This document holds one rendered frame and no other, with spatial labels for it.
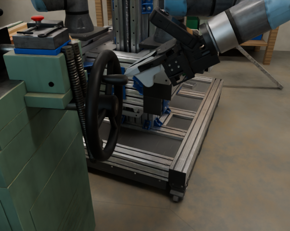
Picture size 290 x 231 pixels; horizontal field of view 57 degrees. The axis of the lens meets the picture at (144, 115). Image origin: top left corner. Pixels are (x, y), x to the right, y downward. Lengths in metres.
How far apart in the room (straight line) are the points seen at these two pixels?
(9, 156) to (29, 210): 0.18
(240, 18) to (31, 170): 0.60
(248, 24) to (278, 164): 1.46
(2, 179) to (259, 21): 0.61
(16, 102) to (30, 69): 0.08
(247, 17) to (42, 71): 0.44
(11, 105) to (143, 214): 1.00
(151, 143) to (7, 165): 1.04
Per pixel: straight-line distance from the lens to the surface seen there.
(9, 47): 0.75
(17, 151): 0.69
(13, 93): 0.65
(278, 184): 1.79
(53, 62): 0.63
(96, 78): 0.58
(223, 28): 0.56
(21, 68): 0.68
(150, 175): 1.46
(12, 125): 0.66
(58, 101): 0.65
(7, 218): 0.76
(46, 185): 0.84
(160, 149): 1.52
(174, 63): 0.59
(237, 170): 1.80
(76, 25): 1.42
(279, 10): 0.58
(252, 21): 0.57
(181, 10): 0.64
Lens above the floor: 1.15
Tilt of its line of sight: 31 degrees down
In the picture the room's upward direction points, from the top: straight up
